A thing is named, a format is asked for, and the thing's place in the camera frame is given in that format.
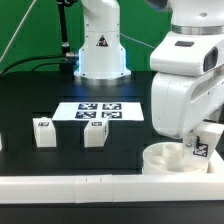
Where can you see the white block at left edge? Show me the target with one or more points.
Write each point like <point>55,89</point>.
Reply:
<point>0,142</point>

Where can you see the white L-shaped fence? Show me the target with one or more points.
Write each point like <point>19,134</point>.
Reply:
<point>115,188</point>

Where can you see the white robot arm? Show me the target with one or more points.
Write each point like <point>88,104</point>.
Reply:
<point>102,59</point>

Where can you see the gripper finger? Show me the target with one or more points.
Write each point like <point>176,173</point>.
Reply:
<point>191,141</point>

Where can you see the white marker tag sheet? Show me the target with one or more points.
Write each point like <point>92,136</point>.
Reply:
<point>71,111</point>

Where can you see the white round stool seat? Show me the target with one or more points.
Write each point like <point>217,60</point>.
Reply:
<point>165,158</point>

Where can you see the thin white rod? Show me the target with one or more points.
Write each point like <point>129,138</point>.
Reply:
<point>17,30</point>

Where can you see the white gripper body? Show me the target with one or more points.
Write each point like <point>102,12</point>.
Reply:
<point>189,82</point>

